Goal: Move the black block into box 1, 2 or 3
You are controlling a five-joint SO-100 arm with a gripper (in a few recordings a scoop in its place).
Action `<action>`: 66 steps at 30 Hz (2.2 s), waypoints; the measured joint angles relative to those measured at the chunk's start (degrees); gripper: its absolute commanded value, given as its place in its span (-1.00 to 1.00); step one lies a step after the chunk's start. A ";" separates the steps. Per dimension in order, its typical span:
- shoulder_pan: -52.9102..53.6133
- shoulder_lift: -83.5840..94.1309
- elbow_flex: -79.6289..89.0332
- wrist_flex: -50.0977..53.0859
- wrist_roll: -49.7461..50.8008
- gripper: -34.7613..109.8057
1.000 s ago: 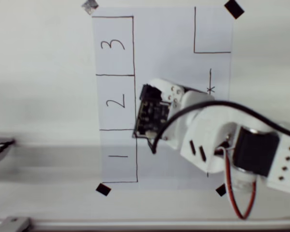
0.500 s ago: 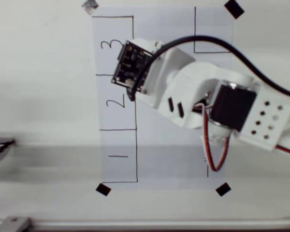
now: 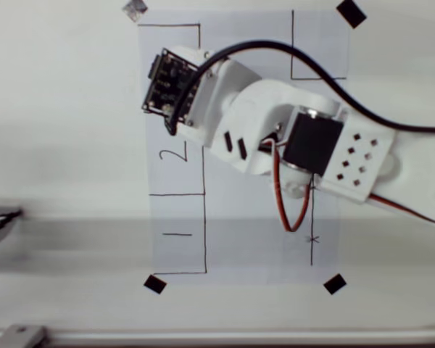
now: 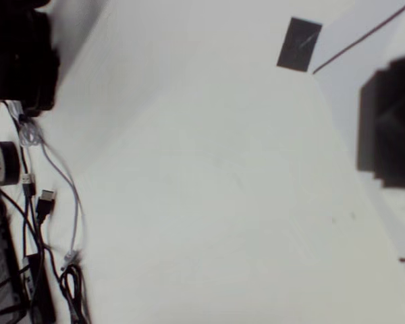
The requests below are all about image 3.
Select grey tape piece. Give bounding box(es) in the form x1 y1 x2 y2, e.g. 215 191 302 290
122 0 149 23

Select red servo wire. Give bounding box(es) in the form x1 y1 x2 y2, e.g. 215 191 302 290
368 194 435 230
271 139 312 233

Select white paper sheet with drawings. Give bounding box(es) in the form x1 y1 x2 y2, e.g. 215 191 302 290
136 9 351 286

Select black camera circuit board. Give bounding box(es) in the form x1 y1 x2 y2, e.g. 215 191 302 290
141 48 200 126

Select black camera cable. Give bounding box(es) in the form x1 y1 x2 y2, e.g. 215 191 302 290
164 40 435 137

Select grey metal bracket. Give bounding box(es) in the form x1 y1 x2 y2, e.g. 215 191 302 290
0 325 50 348

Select grey metal table rail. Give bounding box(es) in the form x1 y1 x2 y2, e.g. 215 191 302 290
0 328 435 348

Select black tape piece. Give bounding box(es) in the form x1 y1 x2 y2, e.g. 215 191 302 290
143 274 167 294
336 0 368 29
322 273 348 295

